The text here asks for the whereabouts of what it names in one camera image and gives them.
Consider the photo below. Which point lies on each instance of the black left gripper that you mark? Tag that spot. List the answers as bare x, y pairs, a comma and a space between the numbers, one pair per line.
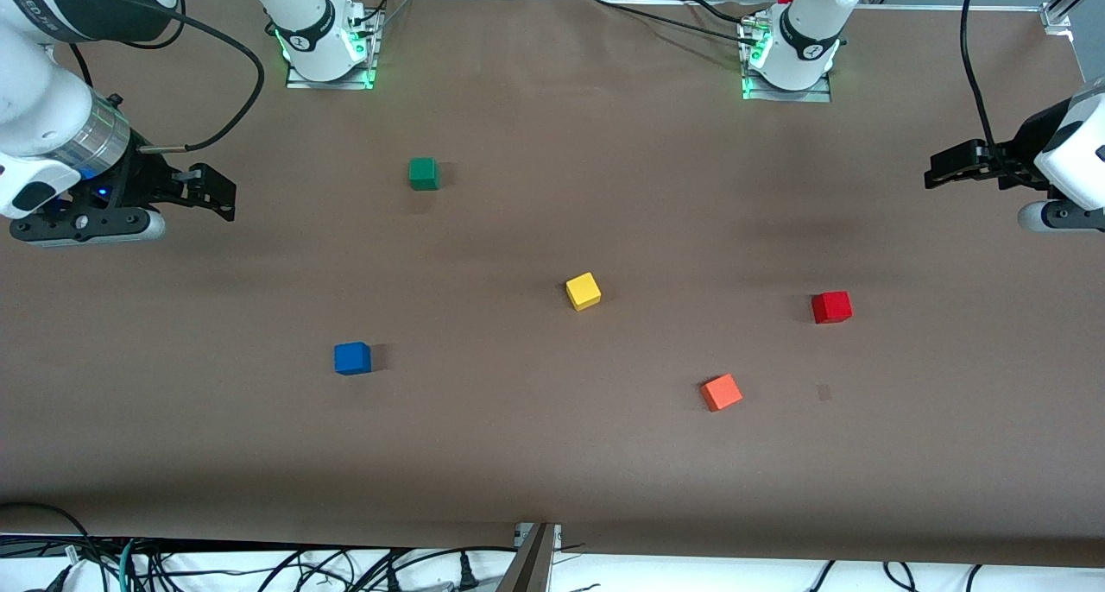
1017, 162

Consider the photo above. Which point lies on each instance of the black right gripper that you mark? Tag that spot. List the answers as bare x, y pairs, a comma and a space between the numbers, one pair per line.
143, 180

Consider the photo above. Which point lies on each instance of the red wooden block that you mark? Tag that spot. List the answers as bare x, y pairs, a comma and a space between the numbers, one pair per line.
831, 307

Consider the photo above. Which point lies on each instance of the blue wooden block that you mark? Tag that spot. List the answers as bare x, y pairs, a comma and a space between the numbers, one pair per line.
352, 359

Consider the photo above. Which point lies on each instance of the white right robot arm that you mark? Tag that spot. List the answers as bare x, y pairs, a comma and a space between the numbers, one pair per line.
34, 100

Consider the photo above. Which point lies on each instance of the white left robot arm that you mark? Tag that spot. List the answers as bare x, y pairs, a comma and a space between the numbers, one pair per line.
811, 22

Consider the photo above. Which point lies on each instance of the green wooden block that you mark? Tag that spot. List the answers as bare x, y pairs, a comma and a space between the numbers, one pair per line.
423, 174

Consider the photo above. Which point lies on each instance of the orange wooden block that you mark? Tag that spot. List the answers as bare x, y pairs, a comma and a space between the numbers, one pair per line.
721, 393

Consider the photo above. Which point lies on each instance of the yellow wooden block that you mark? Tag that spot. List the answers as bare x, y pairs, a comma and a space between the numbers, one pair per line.
584, 291

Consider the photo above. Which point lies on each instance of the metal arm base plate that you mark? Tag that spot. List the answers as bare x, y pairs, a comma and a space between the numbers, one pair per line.
790, 95
373, 53

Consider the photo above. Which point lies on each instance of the aluminium frame profile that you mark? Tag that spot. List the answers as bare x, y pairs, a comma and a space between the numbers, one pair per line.
1070, 5

